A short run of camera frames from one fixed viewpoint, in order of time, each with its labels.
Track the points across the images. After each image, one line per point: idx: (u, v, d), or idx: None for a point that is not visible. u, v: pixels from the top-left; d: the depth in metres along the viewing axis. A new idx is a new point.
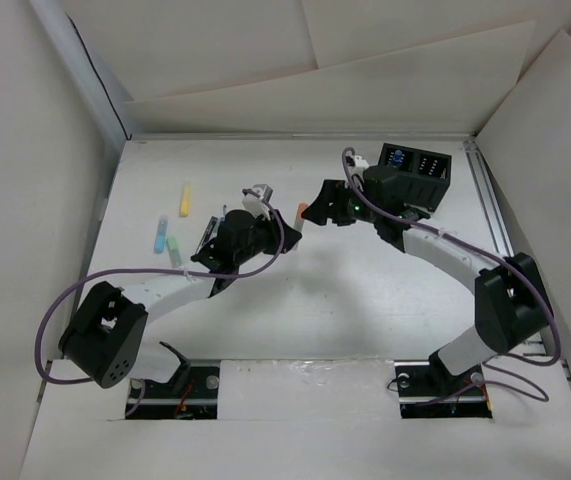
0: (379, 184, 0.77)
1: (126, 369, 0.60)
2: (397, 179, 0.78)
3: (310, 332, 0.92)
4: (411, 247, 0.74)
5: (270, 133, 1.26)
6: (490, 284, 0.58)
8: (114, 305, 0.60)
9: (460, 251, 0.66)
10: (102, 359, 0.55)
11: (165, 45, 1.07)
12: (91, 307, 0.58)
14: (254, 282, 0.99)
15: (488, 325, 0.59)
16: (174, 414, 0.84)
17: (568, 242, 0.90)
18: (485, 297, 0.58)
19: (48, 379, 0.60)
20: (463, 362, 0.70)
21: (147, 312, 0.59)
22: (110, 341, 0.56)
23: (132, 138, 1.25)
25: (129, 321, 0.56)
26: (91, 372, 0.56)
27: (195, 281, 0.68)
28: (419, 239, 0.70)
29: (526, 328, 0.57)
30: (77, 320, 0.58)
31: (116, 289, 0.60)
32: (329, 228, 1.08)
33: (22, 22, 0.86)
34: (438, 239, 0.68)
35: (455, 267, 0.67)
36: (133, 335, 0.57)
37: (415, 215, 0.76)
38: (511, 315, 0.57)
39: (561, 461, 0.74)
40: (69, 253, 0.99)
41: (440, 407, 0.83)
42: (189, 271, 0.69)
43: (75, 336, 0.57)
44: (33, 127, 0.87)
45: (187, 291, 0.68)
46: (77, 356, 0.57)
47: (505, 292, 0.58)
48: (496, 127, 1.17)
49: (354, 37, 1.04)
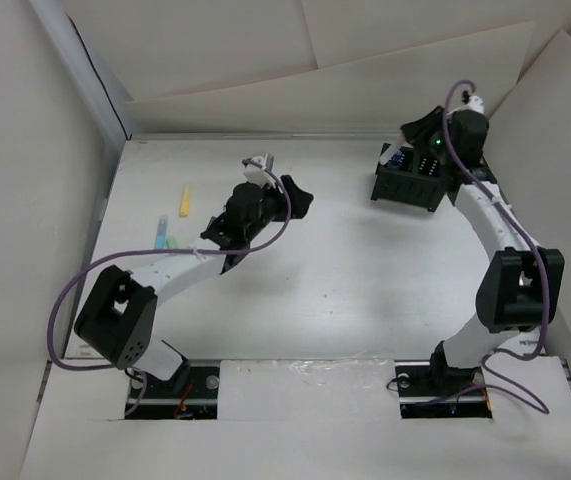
0: (465, 127, 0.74)
1: (140, 351, 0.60)
2: (484, 133, 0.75)
3: (310, 333, 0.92)
4: (460, 204, 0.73)
5: (271, 133, 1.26)
6: (505, 261, 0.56)
8: (125, 289, 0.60)
9: (501, 224, 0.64)
10: (115, 344, 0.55)
11: (165, 45, 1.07)
12: (101, 293, 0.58)
14: (255, 281, 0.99)
15: (485, 301, 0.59)
16: (174, 414, 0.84)
17: (569, 242, 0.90)
18: (496, 272, 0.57)
19: (58, 364, 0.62)
20: (464, 359, 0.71)
21: (157, 296, 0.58)
22: (121, 328, 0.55)
23: (133, 138, 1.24)
25: (137, 306, 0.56)
26: (106, 356, 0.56)
27: (204, 260, 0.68)
28: (470, 198, 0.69)
29: (519, 317, 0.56)
30: (89, 307, 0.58)
31: (124, 273, 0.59)
32: (331, 228, 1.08)
33: (22, 20, 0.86)
34: (489, 205, 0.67)
35: (487, 236, 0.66)
36: (144, 318, 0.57)
37: (482, 175, 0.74)
38: (509, 297, 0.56)
39: (561, 461, 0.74)
40: (69, 253, 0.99)
41: (440, 407, 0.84)
42: (198, 249, 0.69)
43: (87, 322, 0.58)
44: (34, 126, 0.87)
45: (196, 270, 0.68)
46: (92, 341, 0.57)
47: (515, 275, 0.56)
48: (497, 127, 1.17)
49: (355, 37, 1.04)
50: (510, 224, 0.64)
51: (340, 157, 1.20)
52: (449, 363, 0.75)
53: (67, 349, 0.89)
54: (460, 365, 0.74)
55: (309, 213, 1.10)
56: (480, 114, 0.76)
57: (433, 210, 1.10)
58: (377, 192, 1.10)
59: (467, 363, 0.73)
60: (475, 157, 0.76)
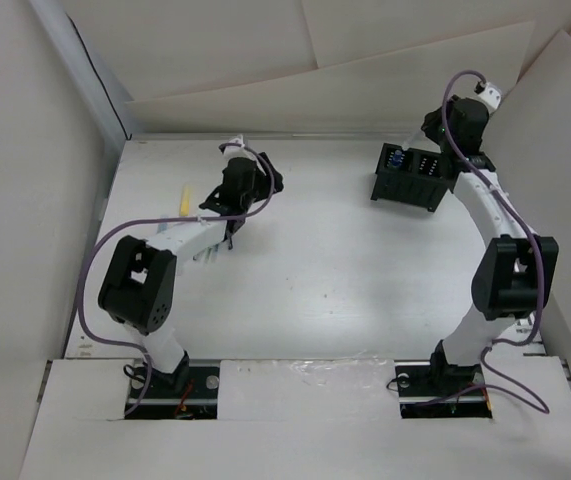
0: (464, 116, 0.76)
1: (165, 313, 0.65)
2: (485, 120, 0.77)
3: (310, 333, 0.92)
4: (459, 192, 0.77)
5: (271, 133, 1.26)
6: (498, 246, 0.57)
8: (141, 258, 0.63)
9: (497, 211, 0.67)
10: (142, 308, 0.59)
11: (165, 45, 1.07)
12: (122, 262, 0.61)
14: (255, 281, 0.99)
15: (482, 286, 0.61)
16: (174, 414, 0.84)
17: (569, 241, 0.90)
18: (491, 257, 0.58)
19: (88, 334, 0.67)
20: (463, 355, 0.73)
21: (175, 258, 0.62)
22: (147, 291, 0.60)
23: (133, 138, 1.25)
25: (158, 269, 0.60)
26: (134, 321, 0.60)
27: (208, 226, 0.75)
28: (469, 186, 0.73)
29: (513, 302, 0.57)
30: (112, 276, 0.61)
31: (139, 241, 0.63)
32: (331, 228, 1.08)
33: (21, 20, 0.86)
34: (487, 193, 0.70)
35: (484, 221, 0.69)
36: (166, 280, 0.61)
37: (481, 162, 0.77)
38: (503, 282, 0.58)
39: (561, 461, 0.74)
40: (69, 253, 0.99)
41: (440, 407, 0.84)
42: (203, 218, 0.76)
43: (112, 291, 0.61)
44: (34, 126, 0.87)
45: (203, 236, 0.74)
46: (117, 308, 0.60)
47: (511, 259, 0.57)
48: (497, 128, 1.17)
49: (355, 37, 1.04)
50: (506, 211, 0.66)
51: (340, 157, 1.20)
52: (449, 361, 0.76)
53: (67, 350, 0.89)
54: (460, 362, 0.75)
55: (308, 213, 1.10)
56: (479, 102, 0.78)
57: (433, 210, 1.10)
58: (377, 192, 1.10)
59: (467, 360, 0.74)
60: (475, 145, 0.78)
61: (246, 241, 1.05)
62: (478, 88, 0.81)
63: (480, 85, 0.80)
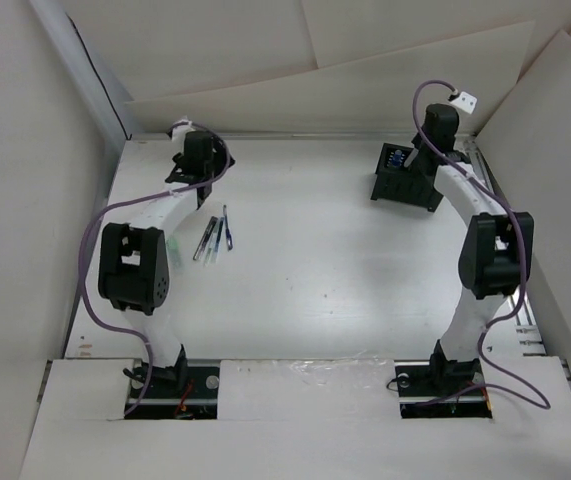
0: (436, 116, 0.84)
1: (165, 287, 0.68)
2: (455, 119, 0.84)
3: (310, 332, 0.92)
4: (440, 184, 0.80)
5: (271, 133, 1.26)
6: (480, 223, 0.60)
8: (128, 242, 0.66)
9: (475, 194, 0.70)
10: (145, 285, 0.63)
11: (165, 46, 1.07)
12: (112, 248, 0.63)
14: (254, 280, 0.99)
15: (468, 266, 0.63)
16: (174, 414, 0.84)
17: (569, 241, 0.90)
18: (473, 235, 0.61)
19: (104, 327, 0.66)
20: (459, 349, 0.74)
21: (163, 232, 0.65)
22: (145, 268, 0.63)
23: (133, 138, 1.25)
25: (150, 246, 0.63)
26: (141, 299, 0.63)
27: (182, 197, 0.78)
28: (448, 177, 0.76)
29: (501, 278, 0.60)
30: (106, 265, 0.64)
31: (123, 226, 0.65)
32: (331, 227, 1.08)
33: (21, 21, 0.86)
34: (464, 181, 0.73)
35: (465, 207, 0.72)
36: (159, 254, 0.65)
37: (457, 157, 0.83)
38: (489, 260, 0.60)
39: (561, 461, 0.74)
40: (69, 252, 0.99)
41: (440, 407, 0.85)
42: (174, 191, 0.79)
43: (110, 279, 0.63)
44: (33, 127, 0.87)
45: (179, 206, 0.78)
46: (121, 292, 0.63)
47: (493, 235, 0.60)
48: (497, 128, 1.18)
49: (355, 37, 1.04)
50: (482, 193, 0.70)
51: (340, 157, 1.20)
52: (448, 360, 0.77)
53: (67, 350, 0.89)
54: (456, 360, 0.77)
55: (307, 212, 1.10)
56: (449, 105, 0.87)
57: (433, 210, 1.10)
58: (377, 192, 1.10)
59: (465, 356, 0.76)
60: (449, 143, 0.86)
61: (246, 241, 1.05)
62: (451, 96, 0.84)
63: (452, 93, 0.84)
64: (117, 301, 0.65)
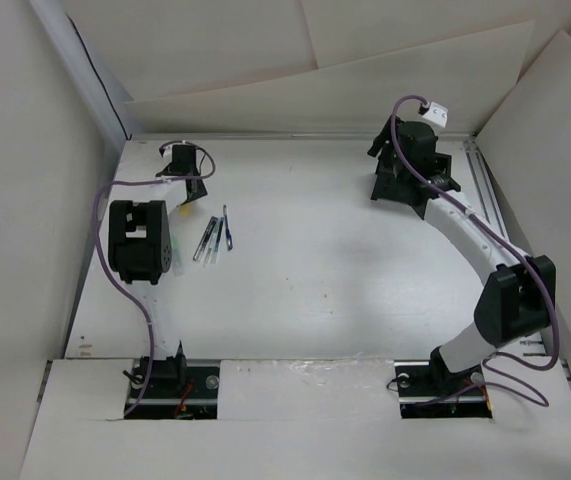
0: (413, 139, 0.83)
1: (168, 254, 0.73)
2: (433, 139, 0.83)
3: (310, 332, 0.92)
4: (431, 217, 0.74)
5: (271, 133, 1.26)
6: (503, 282, 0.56)
8: (132, 217, 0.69)
9: (483, 238, 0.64)
10: (153, 252, 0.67)
11: (165, 45, 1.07)
12: (119, 222, 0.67)
14: (255, 277, 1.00)
15: (489, 318, 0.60)
16: (174, 414, 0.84)
17: (569, 240, 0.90)
18: (494, 292, 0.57)
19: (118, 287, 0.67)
20: (460, 360, 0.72)
21: (164, 203, 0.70)
22: (152, 236, 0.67)
23: (133, 138, 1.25)
25: (156, 214, 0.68)
26: (150, 266, 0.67)
27: (175, 184, 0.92)
28: (443, 212, 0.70)
29: (526, 329, 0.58)
30: (114, 236, 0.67)
31: (127, 202, 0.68)
32: (331, 228, 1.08)
33: (22, 20, 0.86)
34: (464, 219, 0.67)
35: (471, 251, 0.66)
36: (164, 223, 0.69)
37: (444, 183, 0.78)
38: (513, 314, 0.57)
39: (561, 461, 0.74)
40: (69, 253, 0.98)
41: (440, 407, 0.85)
42: (168, 178, 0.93)
43: (120, 249, 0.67)
44: (34, 127, 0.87)
45: (171, 194, 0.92)
46: (131, 261, 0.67)
47: (516, 291, 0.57)
48: (497, 128, 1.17)
49: (355, 37, 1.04)
50: (492, 236, 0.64)
51: (340, 157, 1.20)
52: (450, 369, 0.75)
53: (67, 349, 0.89)
54: (461, 371, 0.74)
55: (307, 213, 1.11)
56: (425, 126, 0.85)
57: None
58: (377, 192, 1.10)
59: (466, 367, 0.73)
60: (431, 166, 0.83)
61: (246, 241, 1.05)
62: (422, 108, 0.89)
63: (423, 106, 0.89)
64: (126, 272, 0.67)
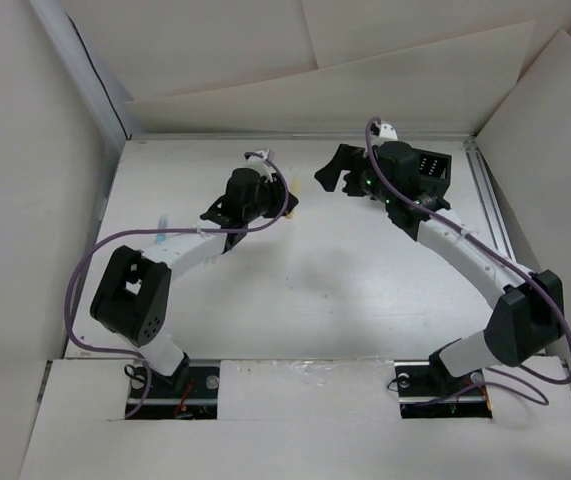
0: (395, 161, 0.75)
1: (157, 326, 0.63)
2: (415, 158, 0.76)
3: (310, 333, 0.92)
4: (426, 239, 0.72)
5: (270, 133, 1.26)
6: (512, 303, 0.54)
8: (136, 269, 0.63)
9: (484, 259, 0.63)
10: (134, 319, 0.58)
11: (164, 45, 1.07)
12: (115, 274, 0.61)
14: (255, 278, 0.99)
15: (499, 339, 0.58)
16: (173, 414, 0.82)
17: (570, 241, 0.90)
18: (505, 315, 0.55)
19: (75, 342, 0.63)
20: (462, 363, 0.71)
21: (169, 271, 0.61)
22: (140, 301, 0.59)
23: (133, 138, 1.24)
25: (153, 280, 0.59)
26: (127, 333, 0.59)
27: (207, 238, 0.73)
28: (438, 234, 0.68)
29: (539, 346, 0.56)
30: (106, 285, 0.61)
31: (135, 253, 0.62)
32: (331, 229, 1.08)
33: (22, 20, 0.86)
34: (460, 239, 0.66)
35: (472, 274, 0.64)
36: (160, 292, 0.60)
37: (433, 203, 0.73)
38: (526, 334, 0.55)
39: (561, 460, 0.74)
40: (69, 254, 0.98)
41: (440, 407, 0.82)
42: (202, 229, 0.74)
43: (105, 302, 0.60)
44: (32, 127, 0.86)
45: (201, 248, 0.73)
46: (112, 321, 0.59)
47: (525, 310, 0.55)
48: (497, 128, 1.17)
49: (355, 36, 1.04)
50: (493, 256, 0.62)
51: None
52: (454, 375, 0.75)
53: (67, 350, 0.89)
54: (463, 375, 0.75)
55: (307, 213, 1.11)
56: (403, 143, 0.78)
57: None
58: None
59: (468, 371, 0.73)
60: (416, 184, 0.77)
61: (246, 241, 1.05)
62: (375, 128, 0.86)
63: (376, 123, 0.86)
64: (108, 328, 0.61)
